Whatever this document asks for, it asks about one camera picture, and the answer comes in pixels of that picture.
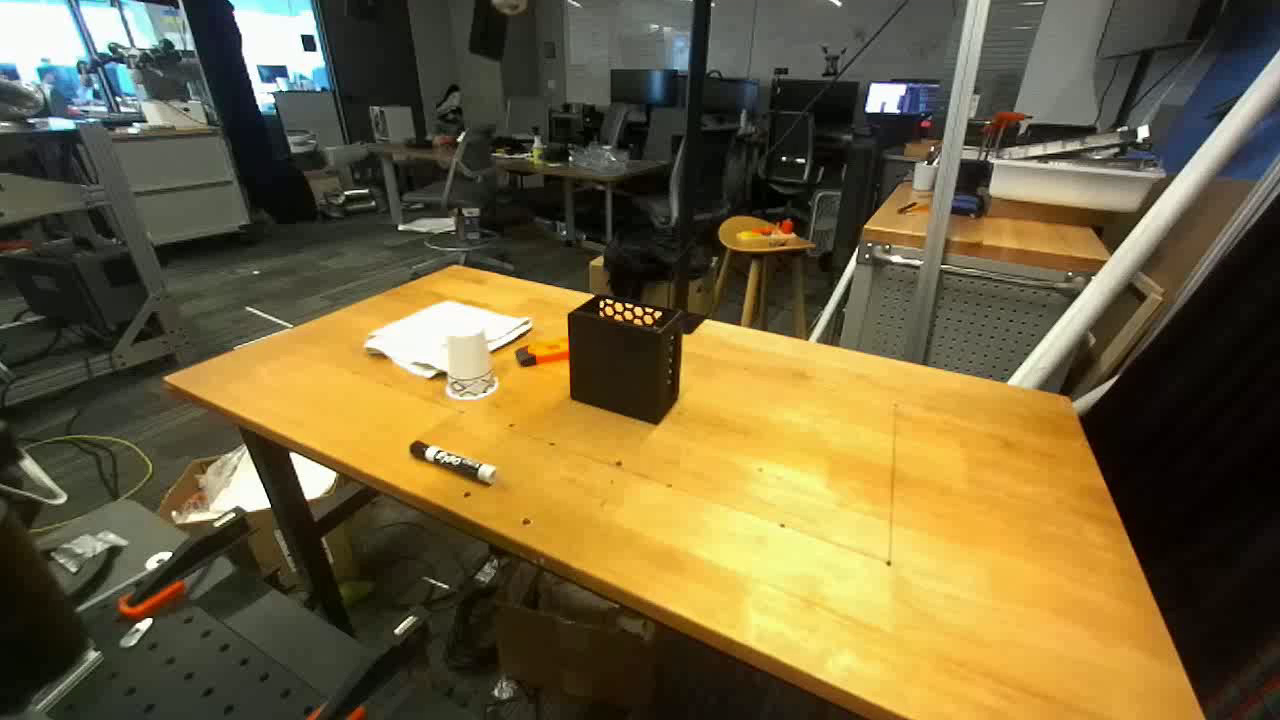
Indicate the black vertical pole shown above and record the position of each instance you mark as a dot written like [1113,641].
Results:
[692,146]

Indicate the small red yellow object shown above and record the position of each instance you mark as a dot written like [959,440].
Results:
[765,229]

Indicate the office desk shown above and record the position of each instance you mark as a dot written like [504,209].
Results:
[574,168]

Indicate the wooden top workbench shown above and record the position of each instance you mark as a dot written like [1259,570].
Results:
[984,240]

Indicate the white cabinet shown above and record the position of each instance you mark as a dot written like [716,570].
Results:
[183,183]

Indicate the black perforated box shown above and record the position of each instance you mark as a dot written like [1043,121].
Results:
[623,372]

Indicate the short white slanted pole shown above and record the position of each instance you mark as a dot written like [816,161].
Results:
[833,297]

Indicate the grey metal shelf unit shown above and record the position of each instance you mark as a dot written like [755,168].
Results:
[114,252]

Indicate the computer monitor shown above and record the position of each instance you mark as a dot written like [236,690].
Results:
[903,97]

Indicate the white plastic bin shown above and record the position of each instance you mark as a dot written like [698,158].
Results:
[1074,183]

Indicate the white cloth towel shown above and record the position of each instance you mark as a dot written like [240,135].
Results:
[423,336]

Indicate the long white slanted pole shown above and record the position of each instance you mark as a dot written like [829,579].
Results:
[1144,221]

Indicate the brown cardboard box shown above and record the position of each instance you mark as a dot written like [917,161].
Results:
[574,652]

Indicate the white plastic bag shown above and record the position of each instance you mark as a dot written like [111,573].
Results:
[232,485]

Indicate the white paper cup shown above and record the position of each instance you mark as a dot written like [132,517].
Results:
[468,360]

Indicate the tall white upright pole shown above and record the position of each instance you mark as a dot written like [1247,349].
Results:
[949,173]

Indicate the black table leg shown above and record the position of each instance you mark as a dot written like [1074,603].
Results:
[300,534]

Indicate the round wooden stool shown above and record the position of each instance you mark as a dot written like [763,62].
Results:
[763,244]

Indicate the black marker pen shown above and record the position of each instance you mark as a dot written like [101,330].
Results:
[454,462]

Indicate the black perforated plate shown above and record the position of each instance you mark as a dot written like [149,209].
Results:
[200,666]

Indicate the orange utility tool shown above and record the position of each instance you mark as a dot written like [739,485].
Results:
[541,356]

